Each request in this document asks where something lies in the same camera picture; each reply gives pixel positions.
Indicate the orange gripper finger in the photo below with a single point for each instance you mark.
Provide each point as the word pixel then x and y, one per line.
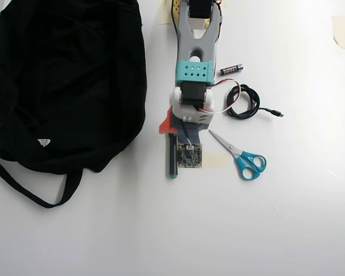
pixel 166 126

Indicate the green marker pen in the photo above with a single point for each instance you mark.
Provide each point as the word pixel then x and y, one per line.
pixel 172 155

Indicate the white grey teal robot arm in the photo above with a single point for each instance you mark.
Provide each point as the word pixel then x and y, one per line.
pixel 187 37

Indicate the black fabric bag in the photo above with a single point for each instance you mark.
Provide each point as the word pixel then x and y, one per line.
pixel 69 86

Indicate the wide beige masking tape strip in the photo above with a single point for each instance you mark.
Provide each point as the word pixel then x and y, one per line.
pixel 217 160

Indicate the black aaa battery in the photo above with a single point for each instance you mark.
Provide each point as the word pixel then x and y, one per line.
pixel 231 69

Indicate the yellow perforated base part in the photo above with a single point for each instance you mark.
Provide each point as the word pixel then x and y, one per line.
pixel 176 8

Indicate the small beige tape piece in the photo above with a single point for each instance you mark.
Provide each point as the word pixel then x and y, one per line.
pixel 224 3

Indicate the camera circuit board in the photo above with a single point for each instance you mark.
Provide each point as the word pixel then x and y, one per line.
pixel 189 155

